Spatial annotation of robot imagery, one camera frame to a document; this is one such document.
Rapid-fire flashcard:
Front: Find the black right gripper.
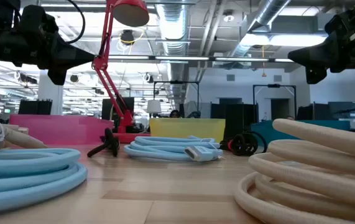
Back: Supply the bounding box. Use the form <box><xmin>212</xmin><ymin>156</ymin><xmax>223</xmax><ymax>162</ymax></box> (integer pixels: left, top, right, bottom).
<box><xmin>288</xmin><ymin>29</ymin><xmax>355</xmax><ymax>85</ymax></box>

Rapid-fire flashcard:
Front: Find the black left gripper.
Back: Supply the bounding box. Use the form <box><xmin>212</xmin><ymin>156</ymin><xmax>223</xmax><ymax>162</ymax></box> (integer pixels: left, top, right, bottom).
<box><xmin>9</xmin><ymin>30</ymin><xmax>96</xmax><ymax>86</ymax></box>

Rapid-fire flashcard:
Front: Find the black cable red tie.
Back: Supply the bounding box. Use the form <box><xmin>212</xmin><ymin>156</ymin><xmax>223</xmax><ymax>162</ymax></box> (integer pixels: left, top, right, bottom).
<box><xmin>219</xmin><ymin>130</ymin><xmax>269</xmax><ymax>157</ymax></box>

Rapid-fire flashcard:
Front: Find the light blue HDMI cable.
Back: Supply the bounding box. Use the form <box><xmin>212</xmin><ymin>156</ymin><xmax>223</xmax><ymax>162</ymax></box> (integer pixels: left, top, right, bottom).
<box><xmin>0</xmin><ymin>147</ymin><xmax>88</xmax><ymax>216</ymax></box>
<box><xmin>123</xmin><ymin>135</ymin><xmax>224</xmax><ymax>162</ymax></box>

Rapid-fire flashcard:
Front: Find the red desk lamp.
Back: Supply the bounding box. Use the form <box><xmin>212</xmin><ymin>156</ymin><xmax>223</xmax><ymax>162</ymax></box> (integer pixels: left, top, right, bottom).
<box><xmin>92</xmin><ymin>0</ymin><xmax>152</xmax><ymax>144</ymax></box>

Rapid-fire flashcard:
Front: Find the black partition panel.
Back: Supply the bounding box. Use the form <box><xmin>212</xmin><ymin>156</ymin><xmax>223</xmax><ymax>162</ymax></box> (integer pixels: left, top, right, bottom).
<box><xmin>297</xmin><ymin>103</ymin><xmax>330</xmax><ymax>121</ymax></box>
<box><xmin>210</xmin><ymin>102</ymin><xmax>259</xmax><ymax>142</ymax></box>
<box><xmin>18</xmin><ymin>99</ymin><xmax>53</xmax><ymax>115</ymax></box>

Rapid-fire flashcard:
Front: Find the background computer monitor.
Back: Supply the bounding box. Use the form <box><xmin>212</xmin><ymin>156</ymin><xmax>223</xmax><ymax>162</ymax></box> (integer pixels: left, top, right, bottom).
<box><xmin>328</xmin><ymin>101</ymin><xmax>355</xmax><ymax>120</ymax></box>

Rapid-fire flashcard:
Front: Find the blue plastic bin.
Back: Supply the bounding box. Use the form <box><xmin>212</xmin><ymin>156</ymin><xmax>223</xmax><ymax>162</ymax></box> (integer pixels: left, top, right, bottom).
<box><xmin>251</xmin><ymin>119</ymin><xmax>351</xmax><ymax>147</ymax></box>

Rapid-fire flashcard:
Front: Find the pink plastic bin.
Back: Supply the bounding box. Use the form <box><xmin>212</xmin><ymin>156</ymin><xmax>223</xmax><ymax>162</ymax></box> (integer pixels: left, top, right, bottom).
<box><xmin>9</xmin><ymin>114</ymin><xmax>115</xmax><ymax>146</ymax></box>

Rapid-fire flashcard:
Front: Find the black background screen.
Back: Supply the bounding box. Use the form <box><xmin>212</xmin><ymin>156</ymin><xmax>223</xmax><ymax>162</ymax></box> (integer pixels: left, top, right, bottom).
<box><xmin>101</xmin><ymin>97</ymin><xmax>135</xmax><ymax>121</ymax></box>

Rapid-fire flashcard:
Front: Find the white shade table lamp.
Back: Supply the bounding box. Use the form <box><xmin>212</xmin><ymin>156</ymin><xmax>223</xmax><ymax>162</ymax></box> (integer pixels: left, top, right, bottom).
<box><xmin>146</xmin><ymin>99</ymin><xmax>162</xmax><ymax>118</ymax></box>

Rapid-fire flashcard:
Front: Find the long ceiling light strip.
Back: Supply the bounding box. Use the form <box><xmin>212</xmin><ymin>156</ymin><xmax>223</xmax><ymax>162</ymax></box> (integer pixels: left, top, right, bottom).
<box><xmin>107</xmin><ymin>55</ymin><xmax>295</xmax><ymax>63</ymax></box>

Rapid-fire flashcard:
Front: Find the yellow plastic bin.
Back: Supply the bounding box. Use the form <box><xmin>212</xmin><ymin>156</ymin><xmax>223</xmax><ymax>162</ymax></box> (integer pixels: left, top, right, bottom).
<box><xmin>149</xmin><ymin>117</ymin><xmax>226</xmax><ymax>143</ymax></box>

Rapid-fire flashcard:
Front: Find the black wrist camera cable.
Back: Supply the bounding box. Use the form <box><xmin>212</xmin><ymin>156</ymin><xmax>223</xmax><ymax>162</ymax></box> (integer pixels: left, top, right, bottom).
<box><xmin>66</xmin><ymin>0</ymin><xmax>86</xmax><ymax>44</ymax></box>

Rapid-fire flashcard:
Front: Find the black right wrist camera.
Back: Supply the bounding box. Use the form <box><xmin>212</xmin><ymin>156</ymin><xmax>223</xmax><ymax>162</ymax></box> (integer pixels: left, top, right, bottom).
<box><xmin>324</xmin><ymin>6</ymin><xmax>355</xmax><ymax>41</ymax></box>

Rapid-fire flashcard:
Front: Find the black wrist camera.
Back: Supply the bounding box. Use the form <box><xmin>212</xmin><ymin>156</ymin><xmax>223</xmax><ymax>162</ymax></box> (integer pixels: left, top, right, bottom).
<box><xmin>324</xmin><ymin>6</ymin><xmax>355</xmax><ymax>41</ymax></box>
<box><xmin>20</xmin><ymin>4</ymin><xmax>59</xmax><ymax>34</ymax></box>

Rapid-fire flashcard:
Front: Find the black stand frame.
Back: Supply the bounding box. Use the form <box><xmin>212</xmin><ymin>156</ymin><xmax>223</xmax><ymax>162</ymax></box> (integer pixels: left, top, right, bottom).
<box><xmin>252</xmin><ymin>83</ymin><xmax>297</xmax><ymax>121</ymax></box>
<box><xmin>153</xmin><ymin>80</ymin><xmax>200</xmax><ymax>118</ymax></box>

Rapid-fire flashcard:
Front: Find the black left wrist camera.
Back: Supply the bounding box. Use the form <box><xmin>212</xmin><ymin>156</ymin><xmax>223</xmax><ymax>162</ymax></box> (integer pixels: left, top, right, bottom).
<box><xmin>20</xmin><ymin>4</ymin><xmax>59</xmax><ymax>34</ymax></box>

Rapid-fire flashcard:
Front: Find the black ceiling camera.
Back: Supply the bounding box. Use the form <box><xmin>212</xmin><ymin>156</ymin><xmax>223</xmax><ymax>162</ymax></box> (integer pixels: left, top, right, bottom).
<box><xmin>119</xmin><ymin>29</ymin><xmax>136</xmax><ymax>47</ymax></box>

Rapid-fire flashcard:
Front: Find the silver ceiling air duct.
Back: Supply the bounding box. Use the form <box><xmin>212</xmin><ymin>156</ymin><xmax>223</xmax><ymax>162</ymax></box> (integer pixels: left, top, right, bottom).
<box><xmin>155</xmin><ymin>0</ymin><xmax>193</xmax><ymax>103</ymax></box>
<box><xmin>226</xmin><ymin>0</ymin><xmax>292</xmax><ymax>58</ymax></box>

